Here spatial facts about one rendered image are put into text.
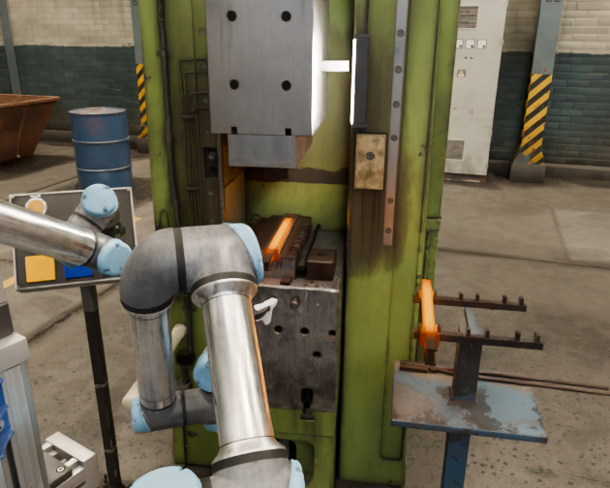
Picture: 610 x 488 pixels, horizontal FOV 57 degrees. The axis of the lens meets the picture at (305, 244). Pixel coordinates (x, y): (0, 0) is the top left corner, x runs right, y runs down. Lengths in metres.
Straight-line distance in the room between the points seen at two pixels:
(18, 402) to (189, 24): 1.27
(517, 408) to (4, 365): 1.31
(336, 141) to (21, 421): 1.54
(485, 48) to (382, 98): 5.16
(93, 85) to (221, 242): 8.58
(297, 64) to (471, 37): 5.33
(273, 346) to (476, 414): 0.65
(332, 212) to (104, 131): 4.30
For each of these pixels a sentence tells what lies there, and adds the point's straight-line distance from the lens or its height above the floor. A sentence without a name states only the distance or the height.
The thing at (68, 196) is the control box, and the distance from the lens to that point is 1.81.
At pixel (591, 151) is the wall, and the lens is 7.72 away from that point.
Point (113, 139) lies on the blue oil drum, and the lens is 6.26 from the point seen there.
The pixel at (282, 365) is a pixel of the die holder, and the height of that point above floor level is 0.63.
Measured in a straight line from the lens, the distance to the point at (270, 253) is 1.72.
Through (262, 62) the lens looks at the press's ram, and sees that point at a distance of 1.65.
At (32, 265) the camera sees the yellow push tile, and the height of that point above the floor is 1.02.
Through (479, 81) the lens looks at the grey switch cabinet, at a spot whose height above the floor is 1.17.
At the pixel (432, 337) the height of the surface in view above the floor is 0.96.
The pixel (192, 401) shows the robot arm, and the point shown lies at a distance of 1.26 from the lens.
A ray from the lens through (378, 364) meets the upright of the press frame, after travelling 2.06.
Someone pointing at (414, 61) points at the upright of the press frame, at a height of 1.57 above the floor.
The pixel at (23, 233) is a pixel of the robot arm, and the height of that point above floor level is 1.30.
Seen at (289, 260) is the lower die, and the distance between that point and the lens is 1.76.
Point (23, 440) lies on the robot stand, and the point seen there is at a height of 1.10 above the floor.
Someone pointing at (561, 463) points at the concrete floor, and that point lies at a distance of 2.69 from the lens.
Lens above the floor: 1.64
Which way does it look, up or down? 20 degrees down
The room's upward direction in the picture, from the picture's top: straight up
